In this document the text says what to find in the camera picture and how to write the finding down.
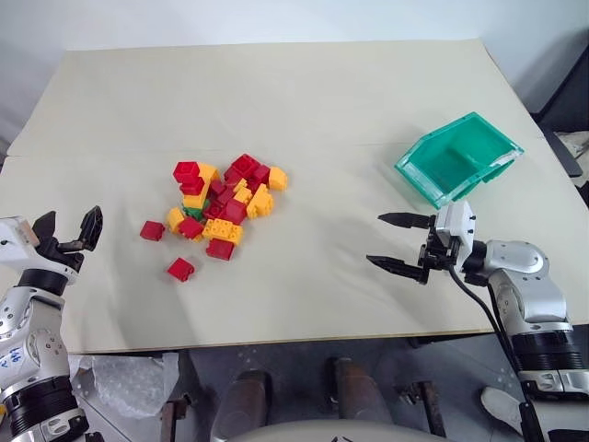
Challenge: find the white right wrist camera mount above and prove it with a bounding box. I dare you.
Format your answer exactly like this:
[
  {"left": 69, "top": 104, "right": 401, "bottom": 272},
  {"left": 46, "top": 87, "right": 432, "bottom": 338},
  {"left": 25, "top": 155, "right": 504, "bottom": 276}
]
[{"left": 433, "top": 199, "right": 480, "bottom": 269}]

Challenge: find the yellow studded plastic toy brick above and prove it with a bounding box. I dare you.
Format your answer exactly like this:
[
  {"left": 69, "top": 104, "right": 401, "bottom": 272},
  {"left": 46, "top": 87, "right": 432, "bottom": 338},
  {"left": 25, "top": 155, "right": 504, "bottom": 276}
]
[{"left": 202, "top": 217, "right": 244, "bottom": 246}]

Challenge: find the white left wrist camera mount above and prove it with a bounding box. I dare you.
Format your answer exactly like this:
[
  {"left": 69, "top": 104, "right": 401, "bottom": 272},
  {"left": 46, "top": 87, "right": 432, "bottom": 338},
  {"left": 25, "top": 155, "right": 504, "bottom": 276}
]
[{"left": 0, "top": 215, "right": 40, "bottom": 269}]

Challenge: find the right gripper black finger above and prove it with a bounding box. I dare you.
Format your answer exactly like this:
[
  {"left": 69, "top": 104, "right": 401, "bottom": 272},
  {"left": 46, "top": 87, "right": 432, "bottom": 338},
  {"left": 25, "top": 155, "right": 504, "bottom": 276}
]
[
  {"left": 377, "top": 212, "right": 436, "bottom": 230},
  {"left": 365, "top": 253, "right": 432, "bottom": 285}
]

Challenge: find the dark rounded brown shape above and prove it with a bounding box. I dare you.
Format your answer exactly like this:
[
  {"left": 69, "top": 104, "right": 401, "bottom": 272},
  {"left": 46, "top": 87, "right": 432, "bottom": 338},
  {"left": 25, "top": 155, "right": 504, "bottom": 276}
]
[
  {"left": 214, "top": 369, "right": 273, "bottom": 439},
  {"left": 327, "top": 355, "right": 393, "bottom": 425}
]

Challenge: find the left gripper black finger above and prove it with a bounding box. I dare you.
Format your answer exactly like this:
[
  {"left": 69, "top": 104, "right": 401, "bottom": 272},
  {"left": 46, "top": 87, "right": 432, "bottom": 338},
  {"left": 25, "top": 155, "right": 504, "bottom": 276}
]
[
  {"left": 77, "top": 205, "right": 105, "bottom": 252},
  {"left": 33, "top": 210, "right": 59, "bottom": 252}
]

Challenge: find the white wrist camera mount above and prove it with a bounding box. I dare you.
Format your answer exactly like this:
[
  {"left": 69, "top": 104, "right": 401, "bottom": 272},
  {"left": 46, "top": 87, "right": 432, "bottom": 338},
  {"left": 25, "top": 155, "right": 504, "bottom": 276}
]
[
  {"left": 0, "top": 215, "right": 40, "bottom": 269},
  {"left": 433, "top": 199, "right": 480, "bottom": 269}
]

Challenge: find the green plastic bin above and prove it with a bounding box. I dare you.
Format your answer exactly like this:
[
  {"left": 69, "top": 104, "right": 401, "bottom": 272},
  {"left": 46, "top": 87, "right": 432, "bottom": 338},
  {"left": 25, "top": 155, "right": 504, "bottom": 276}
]
[{"left": 393, "top": 111, "right": 525, "bottom": 211}]

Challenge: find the white shoe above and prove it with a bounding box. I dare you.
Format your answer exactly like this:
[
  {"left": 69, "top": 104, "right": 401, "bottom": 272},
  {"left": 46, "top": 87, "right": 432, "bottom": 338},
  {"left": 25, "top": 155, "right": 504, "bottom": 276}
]
[{"left": 479, "top": 386, "right": 526, "bottom": 435}]

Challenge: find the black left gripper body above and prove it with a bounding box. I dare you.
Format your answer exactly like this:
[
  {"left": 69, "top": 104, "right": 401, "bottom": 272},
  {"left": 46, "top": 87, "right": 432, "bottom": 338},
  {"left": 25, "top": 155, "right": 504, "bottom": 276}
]
[{"left": 32, "top": 238, "right": 97, "bottom": 277}]

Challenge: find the clear crumpled plastic wrap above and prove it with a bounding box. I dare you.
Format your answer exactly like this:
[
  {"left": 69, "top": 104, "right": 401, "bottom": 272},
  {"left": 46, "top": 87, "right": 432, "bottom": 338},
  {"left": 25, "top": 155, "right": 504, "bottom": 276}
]
[{"left": 67, "top": 351, "right": 181, "bottom": 419}]

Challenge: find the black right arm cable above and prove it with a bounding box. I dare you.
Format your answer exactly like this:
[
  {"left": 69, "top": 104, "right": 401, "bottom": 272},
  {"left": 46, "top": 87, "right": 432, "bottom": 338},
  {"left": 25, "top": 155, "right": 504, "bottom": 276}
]
[{"left": 446, "top": 265, "right": 547, "bottom": 442}]

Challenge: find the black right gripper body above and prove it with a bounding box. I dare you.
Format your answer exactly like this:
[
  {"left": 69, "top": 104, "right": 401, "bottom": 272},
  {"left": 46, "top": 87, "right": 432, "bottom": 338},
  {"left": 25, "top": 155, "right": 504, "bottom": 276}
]
[{"left": 416, "top": 215, "right": 462, "bottom": 283}]

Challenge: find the rusty metal bar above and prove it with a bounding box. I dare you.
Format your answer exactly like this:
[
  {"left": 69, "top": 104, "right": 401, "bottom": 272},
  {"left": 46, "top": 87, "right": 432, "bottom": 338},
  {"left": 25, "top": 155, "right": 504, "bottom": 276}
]
[
  {"left": 159, "top": 392, "right": 193, "bottom": 442},
  {"left": 396, "top": 378, "right": 448, "bottom": 438}
]

